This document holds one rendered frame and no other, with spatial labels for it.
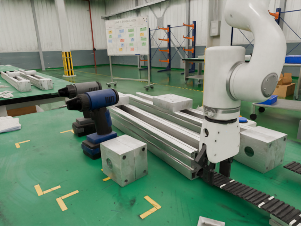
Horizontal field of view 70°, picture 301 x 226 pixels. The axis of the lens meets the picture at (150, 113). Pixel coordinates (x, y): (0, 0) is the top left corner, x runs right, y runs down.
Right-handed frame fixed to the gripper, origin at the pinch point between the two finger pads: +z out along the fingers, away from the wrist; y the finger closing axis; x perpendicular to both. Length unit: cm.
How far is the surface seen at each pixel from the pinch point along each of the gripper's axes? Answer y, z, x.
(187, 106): 21.9, -6.6, 36.4
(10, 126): -46, 1, 83
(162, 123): 2.4, -5.2, 28.0
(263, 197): 0.6, -0.2, -12.4
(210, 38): 253, -45, 243
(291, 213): 0.0, -0.6, -18.2
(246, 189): 1.3, 0.6, -7.9
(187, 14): 667, -172, 775
